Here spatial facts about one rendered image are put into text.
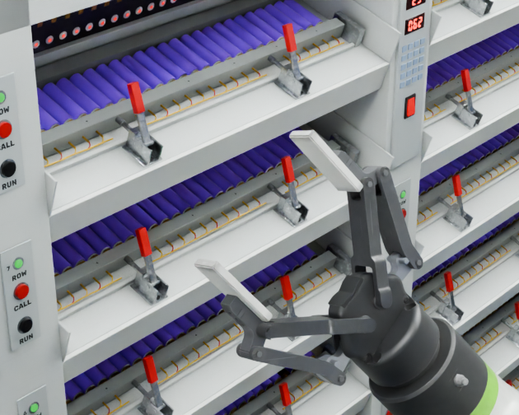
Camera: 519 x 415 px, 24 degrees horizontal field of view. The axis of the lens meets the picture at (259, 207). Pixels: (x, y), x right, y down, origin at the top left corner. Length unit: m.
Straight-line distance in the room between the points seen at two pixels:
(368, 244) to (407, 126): 0.76
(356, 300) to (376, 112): 0.75
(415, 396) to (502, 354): 1.37
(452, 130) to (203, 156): 0.60
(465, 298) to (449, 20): 0.58
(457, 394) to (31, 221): 0.49
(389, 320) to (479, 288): 1.20
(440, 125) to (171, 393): 0.63
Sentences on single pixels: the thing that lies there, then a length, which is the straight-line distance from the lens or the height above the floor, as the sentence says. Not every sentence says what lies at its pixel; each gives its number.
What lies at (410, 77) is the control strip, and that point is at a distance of 1.74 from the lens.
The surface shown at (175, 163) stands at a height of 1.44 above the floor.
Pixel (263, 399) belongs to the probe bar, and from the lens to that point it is 1.85.
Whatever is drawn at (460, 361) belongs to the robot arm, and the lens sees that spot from 1.05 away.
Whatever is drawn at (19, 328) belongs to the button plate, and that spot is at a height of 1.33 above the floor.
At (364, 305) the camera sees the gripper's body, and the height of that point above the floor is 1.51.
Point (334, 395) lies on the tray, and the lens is 1.93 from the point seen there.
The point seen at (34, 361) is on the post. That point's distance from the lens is 1.36.
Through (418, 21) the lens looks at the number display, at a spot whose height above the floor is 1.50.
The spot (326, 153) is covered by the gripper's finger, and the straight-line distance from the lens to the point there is 0.98.
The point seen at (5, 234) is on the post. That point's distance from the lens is 1.26.
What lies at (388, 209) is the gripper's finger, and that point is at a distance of 1.03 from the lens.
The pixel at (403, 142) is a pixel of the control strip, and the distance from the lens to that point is 1.77.
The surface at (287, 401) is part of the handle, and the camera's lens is 1.82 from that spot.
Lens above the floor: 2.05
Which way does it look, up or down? 28 degrees down
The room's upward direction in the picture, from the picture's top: straight up
